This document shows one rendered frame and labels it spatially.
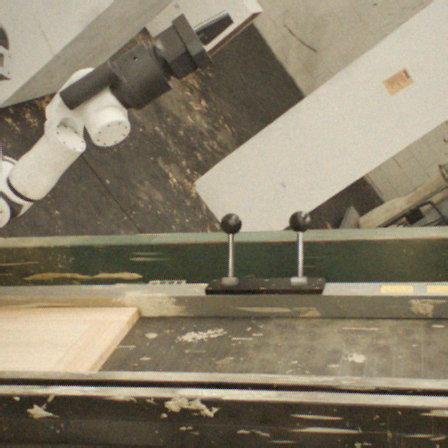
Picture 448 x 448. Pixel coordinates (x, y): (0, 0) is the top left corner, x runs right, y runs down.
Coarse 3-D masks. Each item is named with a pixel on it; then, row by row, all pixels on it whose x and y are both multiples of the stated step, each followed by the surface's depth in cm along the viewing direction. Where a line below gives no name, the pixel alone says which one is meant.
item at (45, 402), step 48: (0, 384) 104; (48, 384) 102; (96, 384) 100; (144, 384) 99; (192, 384) 97; (240, 384) 96; (288, 384) 94; (336, 384) 93; (384, 384) 92; (432, 384) 90; (0, 432) 102; (48, 432) 100; (96, 432) 98; (144, 432) 96; (192, 432) 95; (240, 432) 93; (288, 432) 92; (336, 432) 90; (384, 432) 89; (432, 432) 87
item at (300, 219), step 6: (294, 216) 129; (300, 216) 129; (306, 216) 129; (294, 222) 129; (300, 222) 128; (306, 222) 129; (294, 228) 129; (300, 228) 129; (306, 228) 129; (300, 234) 129; (300, 240) 129; (300, 246) 129; (300, 252) 129; (300, 258) 129; (300, 264) 128; (300, 270) 128; (294, 276) 128; (300, 276) 128; (294, 282) 128; (300, 282) 127; (306, 282) 127
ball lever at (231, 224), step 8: (224, 216) 132; (232, 216) 132; (224, 224) 132; (232, 224) 131; (240, 224) 132; (224, 232) 133; (232, 232) 132; (232, 240) 132; (232, 248) 132; (232, 256) 132; (232, 264) 132; (232, 272) 131; (224, 280) 131; (232, 280) 130
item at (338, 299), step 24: (0, 288) 144; (24, 288) 143; (48, 288) 141; (72, 288) 140; (96, 288) 139; (120, 288) 138; (144, 288) 136; (168, 288) 135; (192, 288) 134; (336, 288) 127; (360, 288) 126; (144, 312) 134; (168, 312) 133; (192, 312) 132; (216, 312) 131; (240, 312) 130; (264, 312) 129; (288, 312) 128; (312, 312) 127; (336, 312) 126; (360, 312) 125; (384, 312) 124; (408, 312) 123; (432, 312) 122
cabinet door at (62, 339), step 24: (0, 312) 139; (24, 312) 137; (48, 312) 136; (72, 312) 135; (96, 312) 134; (120, 312) 133; (0, 336) 130; (24, 336) 129; (48, 336) 128; (72, 336) 126; (96, 336) 125; (120, 336) 126; (0, 360) 121; (24, 360) 120; (48, 360) 119; (72, 360) 118; (96, 360) 117
